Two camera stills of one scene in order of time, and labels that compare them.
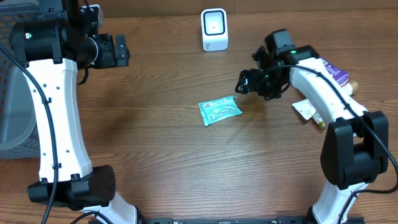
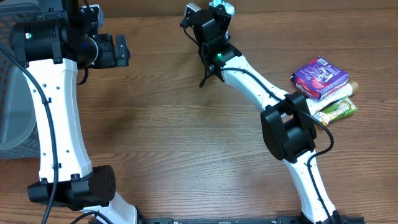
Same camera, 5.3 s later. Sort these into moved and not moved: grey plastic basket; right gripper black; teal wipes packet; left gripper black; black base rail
Moved: right gripper black; teal wipes packet
Not moved: grey plastic basket; left gripper black; black base rail
